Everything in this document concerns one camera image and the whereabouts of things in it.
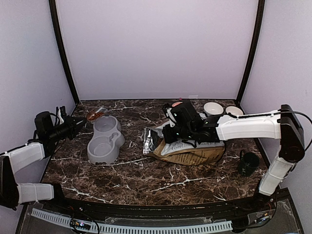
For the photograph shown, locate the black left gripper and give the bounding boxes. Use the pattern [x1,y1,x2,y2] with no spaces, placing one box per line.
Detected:
[48,115,86,142]

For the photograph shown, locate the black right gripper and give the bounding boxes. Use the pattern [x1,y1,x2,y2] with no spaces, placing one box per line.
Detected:
[163,123,195,143]

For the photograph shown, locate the silver metal scoop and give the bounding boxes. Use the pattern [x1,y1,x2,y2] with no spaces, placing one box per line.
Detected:
[86,107,107,122]

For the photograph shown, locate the brown pet food bag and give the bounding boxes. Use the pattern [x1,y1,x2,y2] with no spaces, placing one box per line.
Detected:
[143,121,226,166]

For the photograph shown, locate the translucent double pet bowl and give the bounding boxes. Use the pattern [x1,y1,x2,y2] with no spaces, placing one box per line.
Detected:
[87,116,125,164]

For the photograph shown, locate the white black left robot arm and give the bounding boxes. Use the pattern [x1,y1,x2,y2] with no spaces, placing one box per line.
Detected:
[0,107,87,213]

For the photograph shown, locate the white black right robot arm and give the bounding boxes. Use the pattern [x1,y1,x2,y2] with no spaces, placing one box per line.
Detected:
[162,101,309,212]

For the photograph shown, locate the brown pet food kibble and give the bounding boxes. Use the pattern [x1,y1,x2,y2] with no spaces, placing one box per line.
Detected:
[87,113,102,121]

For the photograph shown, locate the red patterned bowl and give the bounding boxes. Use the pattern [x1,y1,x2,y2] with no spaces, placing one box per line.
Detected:
[172,101,182,107]

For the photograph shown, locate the white ceramic bowl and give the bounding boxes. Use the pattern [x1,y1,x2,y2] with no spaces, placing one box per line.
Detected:
[203,102,224,117]

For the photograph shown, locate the dark rimmed white bowl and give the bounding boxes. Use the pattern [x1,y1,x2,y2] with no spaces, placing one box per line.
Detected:
[225,106,244,116]

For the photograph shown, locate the dark green mug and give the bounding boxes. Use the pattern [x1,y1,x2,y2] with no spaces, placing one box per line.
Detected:
[238,150,260,177]

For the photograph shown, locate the white cable duct strip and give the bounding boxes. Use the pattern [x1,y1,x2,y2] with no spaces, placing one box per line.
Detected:
[31,208,233,234]

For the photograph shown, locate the black corner frame post left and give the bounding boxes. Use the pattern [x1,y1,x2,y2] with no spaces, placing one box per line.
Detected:
[48,0,80,105]

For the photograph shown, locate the black corner frame post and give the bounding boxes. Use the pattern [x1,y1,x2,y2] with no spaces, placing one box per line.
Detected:
[235,0,265,106]
[48,0,80,105]

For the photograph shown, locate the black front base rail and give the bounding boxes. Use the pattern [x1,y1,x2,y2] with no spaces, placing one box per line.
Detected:
[29,190,278,221]

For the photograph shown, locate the black corner frame post right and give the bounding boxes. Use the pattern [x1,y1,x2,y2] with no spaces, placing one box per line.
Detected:
[235,0,265,106]

